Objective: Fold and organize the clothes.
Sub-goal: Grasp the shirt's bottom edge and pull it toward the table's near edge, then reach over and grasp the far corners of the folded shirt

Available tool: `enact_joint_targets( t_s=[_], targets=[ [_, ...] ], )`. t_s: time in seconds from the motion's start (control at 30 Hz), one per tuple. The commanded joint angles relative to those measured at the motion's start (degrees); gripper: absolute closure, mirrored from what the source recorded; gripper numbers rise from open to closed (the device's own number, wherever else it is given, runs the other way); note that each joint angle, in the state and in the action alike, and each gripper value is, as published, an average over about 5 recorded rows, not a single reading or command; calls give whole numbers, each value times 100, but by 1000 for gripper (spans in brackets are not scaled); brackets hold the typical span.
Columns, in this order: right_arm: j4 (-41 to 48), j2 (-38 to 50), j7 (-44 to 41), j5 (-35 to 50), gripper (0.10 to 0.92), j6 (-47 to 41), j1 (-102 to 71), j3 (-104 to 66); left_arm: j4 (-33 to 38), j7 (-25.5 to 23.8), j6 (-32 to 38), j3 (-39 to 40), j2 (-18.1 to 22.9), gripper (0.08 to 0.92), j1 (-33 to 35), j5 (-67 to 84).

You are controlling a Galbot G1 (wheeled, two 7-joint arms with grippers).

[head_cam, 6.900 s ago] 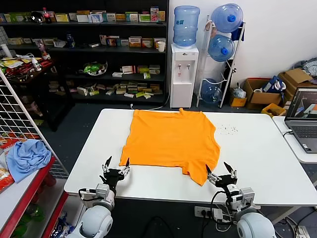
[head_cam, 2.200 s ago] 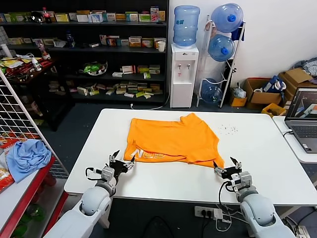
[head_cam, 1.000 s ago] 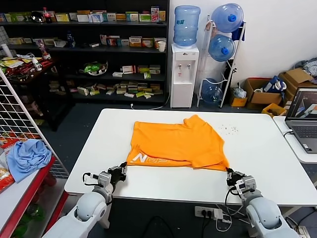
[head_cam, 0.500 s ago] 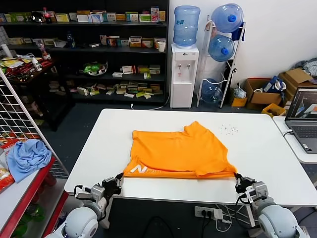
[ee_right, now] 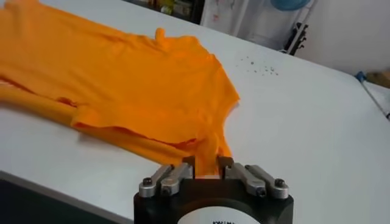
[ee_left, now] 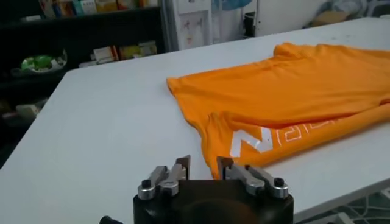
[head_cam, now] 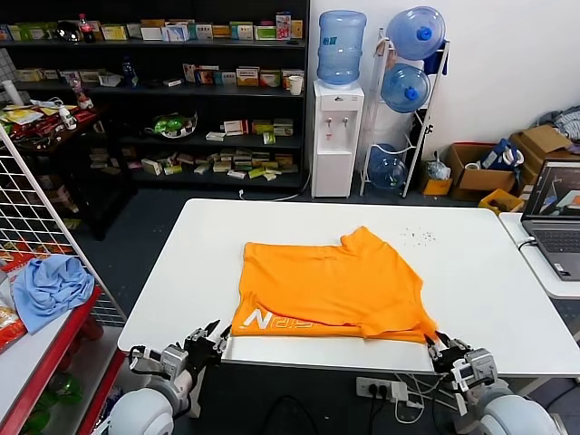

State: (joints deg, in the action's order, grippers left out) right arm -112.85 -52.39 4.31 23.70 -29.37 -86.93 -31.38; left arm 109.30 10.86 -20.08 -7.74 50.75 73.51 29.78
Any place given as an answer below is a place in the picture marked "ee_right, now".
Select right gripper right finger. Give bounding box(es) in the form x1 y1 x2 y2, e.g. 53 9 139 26
216 155 290 200

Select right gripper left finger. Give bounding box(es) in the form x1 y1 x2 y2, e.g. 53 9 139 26
138 155 197 198

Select orange t-shirt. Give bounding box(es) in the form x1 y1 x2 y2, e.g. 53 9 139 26
0 0 241 178

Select small dark crumbs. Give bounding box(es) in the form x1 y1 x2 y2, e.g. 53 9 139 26
235 55 280 77

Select white metal jug rack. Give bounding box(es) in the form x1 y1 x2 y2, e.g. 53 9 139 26
279 0 318 57

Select white side table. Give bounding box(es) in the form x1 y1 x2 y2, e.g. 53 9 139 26
354 71 390 122

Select white water dispenser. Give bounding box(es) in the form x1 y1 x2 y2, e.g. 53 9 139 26
200 0 249 37

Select tan cardboard box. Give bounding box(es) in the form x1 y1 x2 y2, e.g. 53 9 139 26
366 69 390 89

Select black shelf unit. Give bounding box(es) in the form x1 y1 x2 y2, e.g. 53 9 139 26
123 0 205 26

